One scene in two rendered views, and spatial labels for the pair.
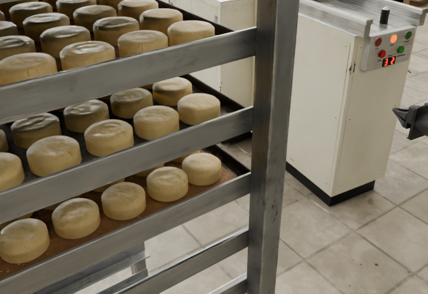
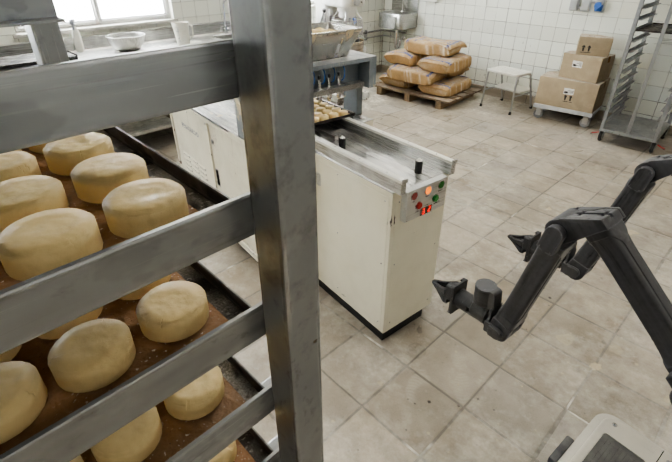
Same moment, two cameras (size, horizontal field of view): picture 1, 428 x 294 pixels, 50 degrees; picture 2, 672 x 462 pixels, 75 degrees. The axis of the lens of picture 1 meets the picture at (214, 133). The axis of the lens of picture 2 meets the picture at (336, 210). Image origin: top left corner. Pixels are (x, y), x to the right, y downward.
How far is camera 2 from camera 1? 34 cm
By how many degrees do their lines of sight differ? 9
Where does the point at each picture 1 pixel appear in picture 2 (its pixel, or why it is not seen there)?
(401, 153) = (444, 271)
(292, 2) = (314, 440)
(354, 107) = (397, 253)
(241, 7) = not seen: hidden behind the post
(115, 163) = not seen: outside the picture
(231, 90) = not seen: hidden behind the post
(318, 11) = (357, 164)
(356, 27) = (393, 184)
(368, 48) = (406, 202)
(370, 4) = (404, 150)
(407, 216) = (454, 342)
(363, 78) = (404, 227)
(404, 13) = (436, 162)
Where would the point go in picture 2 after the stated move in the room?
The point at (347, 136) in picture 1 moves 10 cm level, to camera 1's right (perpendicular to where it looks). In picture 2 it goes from (393, 279) to (415, 276)
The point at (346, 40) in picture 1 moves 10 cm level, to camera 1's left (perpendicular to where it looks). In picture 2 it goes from (384, 195) to (360, 197)
